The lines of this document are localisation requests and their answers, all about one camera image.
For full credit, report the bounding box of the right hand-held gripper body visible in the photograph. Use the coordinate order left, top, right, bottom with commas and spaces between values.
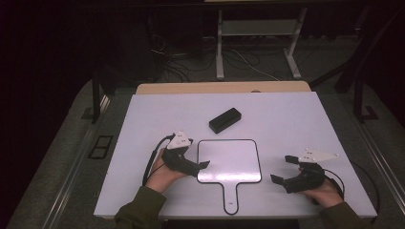
282, 147, 339, 195

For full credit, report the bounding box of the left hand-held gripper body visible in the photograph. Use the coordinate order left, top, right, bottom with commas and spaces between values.
161, 130, 201, 178

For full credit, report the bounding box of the white handheld whiteboard black rim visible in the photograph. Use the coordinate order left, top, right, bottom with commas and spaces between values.
196, 138, 263, 217

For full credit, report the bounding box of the black whiteboard eraser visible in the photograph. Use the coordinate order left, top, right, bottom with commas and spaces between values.
208, 107, 243, 135

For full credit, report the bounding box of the person's left hand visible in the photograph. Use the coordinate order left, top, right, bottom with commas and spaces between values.
145, 148, 187, 194

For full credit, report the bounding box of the person's right hand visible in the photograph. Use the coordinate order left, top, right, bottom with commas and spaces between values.
299, 179, 344, 209

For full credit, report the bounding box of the light wooden table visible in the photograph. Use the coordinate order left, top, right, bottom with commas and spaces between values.
136, 80, 312, 95

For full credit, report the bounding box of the black metal stand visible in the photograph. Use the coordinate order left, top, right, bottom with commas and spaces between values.
333, 9, 405, 124

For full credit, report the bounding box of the white metal stand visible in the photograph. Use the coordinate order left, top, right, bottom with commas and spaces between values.
215, 7, 309, 81

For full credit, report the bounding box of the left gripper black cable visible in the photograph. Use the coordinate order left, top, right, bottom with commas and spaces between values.
141, 135, 175, 187

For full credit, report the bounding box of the tangle of black floor cables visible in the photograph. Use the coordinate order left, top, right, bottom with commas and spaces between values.
148, 31, 221, 83

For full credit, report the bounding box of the aluminium floor rail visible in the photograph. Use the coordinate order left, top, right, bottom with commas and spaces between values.
355, 120, 405, 206
40, 94, 112, 229

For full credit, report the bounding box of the white floor cable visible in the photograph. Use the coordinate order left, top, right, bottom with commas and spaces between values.
228, 47, 281, 82

